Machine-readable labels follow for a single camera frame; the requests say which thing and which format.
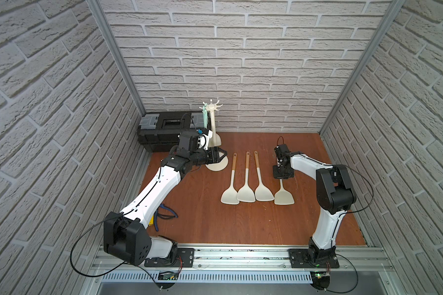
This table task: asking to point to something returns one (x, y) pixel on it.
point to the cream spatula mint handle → (283, 196)
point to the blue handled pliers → (162, 216)
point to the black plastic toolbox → (159, 131)
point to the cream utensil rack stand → (215, 140)
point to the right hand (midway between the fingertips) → (282, 175)
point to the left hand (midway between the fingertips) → (225, 151)
